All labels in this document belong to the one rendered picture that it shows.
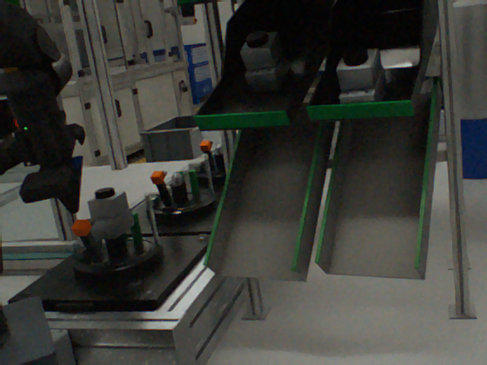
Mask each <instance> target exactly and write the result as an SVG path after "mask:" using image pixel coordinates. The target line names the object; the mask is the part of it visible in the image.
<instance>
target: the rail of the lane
mask: <svg viewBox="0 0 487 365"><path fill-rule="evenodd" d="M55 309H56V312H44V313H45V315H46V318H47V322H48V325H49V328H50V329H66V330H67V331H68V333H69V338H70V341H71V345H72V348H73V353H74V356H75V360H76V364H77V365H197V363H196V357H195V353H194V348H193V342H192V337H191V332H190V323H189V322H188V317H187V313H186V312H157V311H97V306H96V304H95V303H91V302H60V303H57V304H56V305H55Z"/></svg>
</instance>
